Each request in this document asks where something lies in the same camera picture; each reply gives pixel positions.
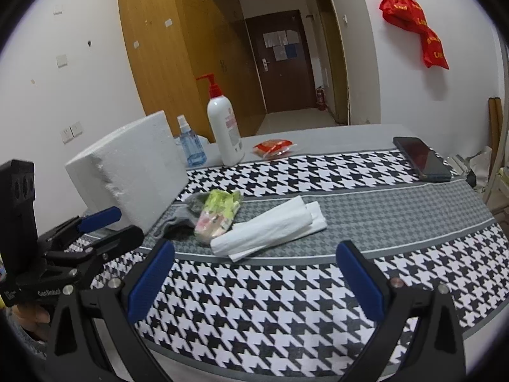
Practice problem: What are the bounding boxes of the blue spray bottle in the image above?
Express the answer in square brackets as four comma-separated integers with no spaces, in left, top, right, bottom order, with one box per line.
[175,115,208,168]

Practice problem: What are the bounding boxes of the red snack packet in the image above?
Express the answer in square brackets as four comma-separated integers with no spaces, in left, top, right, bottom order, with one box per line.
[253,138,297,158]

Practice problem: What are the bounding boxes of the grey mattress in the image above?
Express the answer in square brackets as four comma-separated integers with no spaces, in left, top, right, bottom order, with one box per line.
[85,123,509,382]

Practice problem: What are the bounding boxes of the white plastic bag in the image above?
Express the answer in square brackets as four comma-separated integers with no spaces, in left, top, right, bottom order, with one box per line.
[451,146,494,187]

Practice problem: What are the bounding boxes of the white paper notice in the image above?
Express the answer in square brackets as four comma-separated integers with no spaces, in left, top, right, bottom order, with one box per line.
[263,30,288,47]

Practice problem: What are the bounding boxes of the person's left forearm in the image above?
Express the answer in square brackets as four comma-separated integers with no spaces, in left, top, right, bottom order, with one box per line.
[0,306,50,367]

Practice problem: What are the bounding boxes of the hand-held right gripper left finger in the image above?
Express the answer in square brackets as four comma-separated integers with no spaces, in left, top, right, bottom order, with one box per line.
[45,240,176,382]

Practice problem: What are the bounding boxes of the dark brown door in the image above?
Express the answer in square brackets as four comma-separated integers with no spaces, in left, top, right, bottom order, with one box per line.
[244,10,317,114]

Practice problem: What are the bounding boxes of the red plastic bag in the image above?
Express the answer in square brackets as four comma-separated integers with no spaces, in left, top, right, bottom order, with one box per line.
[379,0,428,28]
[417,24,450,70]

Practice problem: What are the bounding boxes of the white lotion pump bottle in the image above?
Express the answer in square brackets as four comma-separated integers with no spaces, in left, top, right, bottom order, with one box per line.
[197,73,245,166]

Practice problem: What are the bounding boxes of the black smartphone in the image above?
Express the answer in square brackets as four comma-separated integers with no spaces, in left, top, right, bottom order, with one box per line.
[393,136,453,183]

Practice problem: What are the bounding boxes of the wooden boards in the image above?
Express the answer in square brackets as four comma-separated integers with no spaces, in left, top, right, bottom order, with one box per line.
[488,95,504,152]

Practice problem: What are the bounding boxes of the person's left hand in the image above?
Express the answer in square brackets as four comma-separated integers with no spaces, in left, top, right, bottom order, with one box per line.
[16,303,51,343]

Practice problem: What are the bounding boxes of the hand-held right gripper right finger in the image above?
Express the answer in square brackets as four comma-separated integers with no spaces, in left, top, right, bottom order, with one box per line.
[335,240,468,382]

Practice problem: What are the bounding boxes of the green tissue packet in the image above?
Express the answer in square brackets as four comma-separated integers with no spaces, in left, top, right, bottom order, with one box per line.
[193,189,244,244]

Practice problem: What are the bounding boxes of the white towel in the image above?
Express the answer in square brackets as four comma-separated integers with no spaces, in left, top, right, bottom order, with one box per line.
[209,196,328,262]

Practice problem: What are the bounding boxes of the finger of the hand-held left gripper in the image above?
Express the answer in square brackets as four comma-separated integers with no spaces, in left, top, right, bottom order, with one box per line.
[42,225,144,275]
[39,206,122,244]

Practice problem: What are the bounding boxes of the wooden side door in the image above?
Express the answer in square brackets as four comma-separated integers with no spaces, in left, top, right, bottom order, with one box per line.
[313,0,351,126]

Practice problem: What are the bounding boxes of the grey sock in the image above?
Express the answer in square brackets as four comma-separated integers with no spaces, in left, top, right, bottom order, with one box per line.
[153,192,207,241]

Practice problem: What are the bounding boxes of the wooden wardrobe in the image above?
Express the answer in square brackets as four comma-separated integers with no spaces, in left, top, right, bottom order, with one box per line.
[116,0,266,144]

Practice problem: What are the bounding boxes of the white foam box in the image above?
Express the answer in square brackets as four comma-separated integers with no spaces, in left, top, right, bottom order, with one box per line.
[65,110,189,233]

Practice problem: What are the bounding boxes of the houndstooth blanket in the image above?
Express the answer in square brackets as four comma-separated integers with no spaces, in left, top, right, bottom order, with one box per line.
[66,149,509,378]

